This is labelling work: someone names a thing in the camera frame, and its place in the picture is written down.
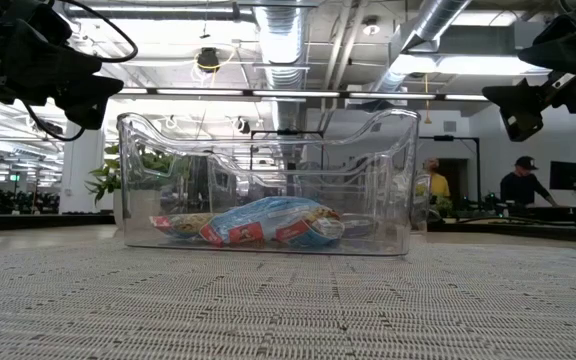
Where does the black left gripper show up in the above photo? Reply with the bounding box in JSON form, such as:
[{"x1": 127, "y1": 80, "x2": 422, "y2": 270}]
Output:
[{"x1": 0, "y1": 0, "x2": 124, "y2": 130}]

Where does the orange green granola bar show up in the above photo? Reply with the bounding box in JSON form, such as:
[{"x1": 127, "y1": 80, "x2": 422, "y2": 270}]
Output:
[{"x1": 148, "y1": 212, "x2": 215, "y2": 240}]

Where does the blue granola bar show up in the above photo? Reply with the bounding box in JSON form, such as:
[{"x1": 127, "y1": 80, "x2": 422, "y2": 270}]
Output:
[{"x1": 198, "y1": 195, "x2": 330, "y2": 247}]

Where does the red orange granola bar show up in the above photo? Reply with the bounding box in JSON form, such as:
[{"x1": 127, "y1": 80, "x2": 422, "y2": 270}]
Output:
[{"x1": 273, "y1": 208, "x2": 345, "y2": 248}]

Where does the black monitor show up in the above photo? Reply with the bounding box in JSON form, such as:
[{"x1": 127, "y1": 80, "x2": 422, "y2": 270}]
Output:
[{"x1": 549, "y1": 160, "x2": 576, "y2": 191}]

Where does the green plant in white pot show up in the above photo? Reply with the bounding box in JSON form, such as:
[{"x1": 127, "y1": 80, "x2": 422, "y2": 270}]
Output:
[{"x1": 85, "y1": 142, "x2": 192, "y2": 229}]

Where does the person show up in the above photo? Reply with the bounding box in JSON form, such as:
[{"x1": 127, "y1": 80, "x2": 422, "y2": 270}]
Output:
[
  {"x1": 498, "y1": 155, "x2": 559, "y2": 207},
  {"x1": 421, "y1": 157, "x2": 452, "y2": 201}
]

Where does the black metal stand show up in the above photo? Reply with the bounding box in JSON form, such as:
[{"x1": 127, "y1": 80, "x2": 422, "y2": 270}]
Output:
[{"x1": 416, "y1": 133, "x2": 483, "y2": 204}]

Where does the overhead bar with light strips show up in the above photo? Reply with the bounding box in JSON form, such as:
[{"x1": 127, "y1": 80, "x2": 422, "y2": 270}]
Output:
[{"x1": 115, "y1": 87, "x2": 492, "y2": 103}]

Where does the black desk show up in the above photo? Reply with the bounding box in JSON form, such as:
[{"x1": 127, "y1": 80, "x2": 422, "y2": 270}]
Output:
[{"x1": 455, "y1": 203, "x2": 576, "y2": 227}]

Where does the clear plastic bin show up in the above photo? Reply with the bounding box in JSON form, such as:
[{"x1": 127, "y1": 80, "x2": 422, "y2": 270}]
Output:
[
  {"x1": 205, "y1": 149, "x2": 399, "y2": 236},
  {"x1": 116, "y1": 108, "x2": 422, "y2": 257},
  {"x1": 287, "y1": 164, "x2": 432, "y2": 235}
]

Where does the white ceiling detector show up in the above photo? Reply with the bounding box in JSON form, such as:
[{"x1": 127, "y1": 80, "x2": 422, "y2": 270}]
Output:
[{"x1": 361, "y1": 16, "x2": 382, "y2": 37}]

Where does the grey woven placemat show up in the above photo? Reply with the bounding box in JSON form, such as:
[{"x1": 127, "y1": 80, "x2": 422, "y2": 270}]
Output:
[{"x1": 0, "y1": 234, "x2": 576, "y2": 360}]

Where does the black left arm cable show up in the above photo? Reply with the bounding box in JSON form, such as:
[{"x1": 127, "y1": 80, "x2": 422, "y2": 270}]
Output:
[{"x1": 22, "y1": 0, "x2": 139, "y2": 142}]

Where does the silver ventilation duct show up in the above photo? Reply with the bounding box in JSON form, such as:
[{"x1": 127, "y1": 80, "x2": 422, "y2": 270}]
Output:
[
  {"x1": 252, "y1": 0, "x2": 314, "y2": 131},
  {"x1": 367, "y1": 0, "x2": 472, "y2": 96}
]

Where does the black overhead camera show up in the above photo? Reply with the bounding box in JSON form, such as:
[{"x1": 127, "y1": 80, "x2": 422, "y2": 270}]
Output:
[{"x1": 196, "y1": 46, "x2": 221, "y2": 74}]

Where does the black aluminium table frame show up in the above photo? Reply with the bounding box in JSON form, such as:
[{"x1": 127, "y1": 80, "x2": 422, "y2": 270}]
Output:
[{"x1": 0, "y1": 209, "x2": 576, "y2": 246}]

